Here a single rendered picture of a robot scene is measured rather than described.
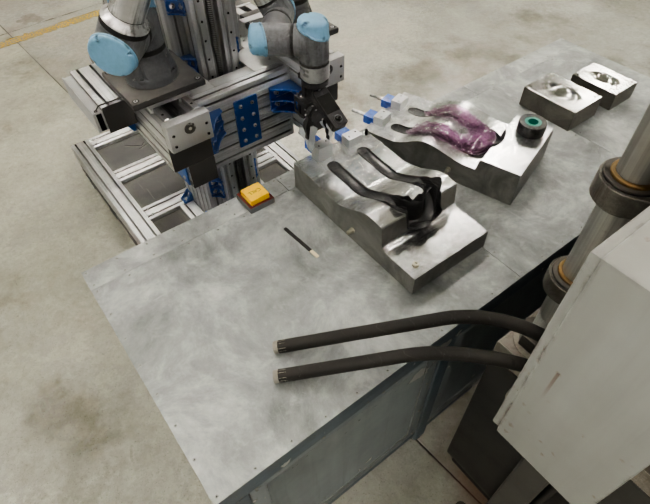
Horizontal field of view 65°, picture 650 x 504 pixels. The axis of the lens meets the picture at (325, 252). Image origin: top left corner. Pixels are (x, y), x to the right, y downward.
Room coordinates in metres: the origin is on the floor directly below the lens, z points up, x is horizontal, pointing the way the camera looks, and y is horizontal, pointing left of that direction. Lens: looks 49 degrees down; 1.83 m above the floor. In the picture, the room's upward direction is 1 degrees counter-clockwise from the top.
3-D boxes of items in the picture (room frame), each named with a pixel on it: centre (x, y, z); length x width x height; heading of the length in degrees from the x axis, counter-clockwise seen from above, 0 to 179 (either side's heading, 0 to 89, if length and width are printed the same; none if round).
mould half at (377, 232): (1.02, -0.17, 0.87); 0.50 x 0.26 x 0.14; 36
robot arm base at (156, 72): (1.37, 0.49, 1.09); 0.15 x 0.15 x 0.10
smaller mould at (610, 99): (1.61, -0.98, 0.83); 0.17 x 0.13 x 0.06; 36
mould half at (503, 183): (1.30, -0.41, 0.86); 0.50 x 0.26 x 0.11; 54
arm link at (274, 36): (1.22, 0.12, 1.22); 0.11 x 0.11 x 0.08; 85
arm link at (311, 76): (1.19, 0.02, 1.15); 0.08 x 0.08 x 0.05
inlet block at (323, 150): (1.21, 0.03, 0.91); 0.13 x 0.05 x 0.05; 36
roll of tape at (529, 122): (1.25, -0.61, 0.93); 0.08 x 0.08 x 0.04
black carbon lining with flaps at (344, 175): (1.04, -0.17, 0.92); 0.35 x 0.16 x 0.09; 36
